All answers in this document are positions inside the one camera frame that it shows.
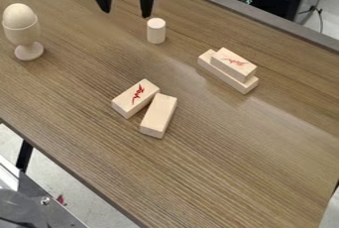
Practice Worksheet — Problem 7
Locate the wooden egg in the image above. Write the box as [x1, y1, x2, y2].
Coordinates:
[1, 2, 38, 30]

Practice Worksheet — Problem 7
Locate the plain wooden block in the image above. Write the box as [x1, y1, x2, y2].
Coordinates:
[139, 92, 179, 140]
[195, 49, 262, 95]

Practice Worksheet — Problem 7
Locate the wooden cylinder block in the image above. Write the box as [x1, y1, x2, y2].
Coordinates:
[145, 17, 169, 45]

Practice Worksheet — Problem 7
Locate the red-marked wooden block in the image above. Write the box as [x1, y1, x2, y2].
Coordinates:
[109, 78, 162, 120]
[209, 47, 259, 84]

